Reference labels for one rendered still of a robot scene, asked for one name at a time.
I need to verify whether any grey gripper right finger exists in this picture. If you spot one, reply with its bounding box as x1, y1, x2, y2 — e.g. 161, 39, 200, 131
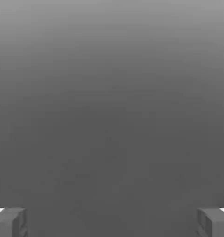
196, 207, 224, 237

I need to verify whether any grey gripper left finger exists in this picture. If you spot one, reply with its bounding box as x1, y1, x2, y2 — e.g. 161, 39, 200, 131
0, 207, 29, 237

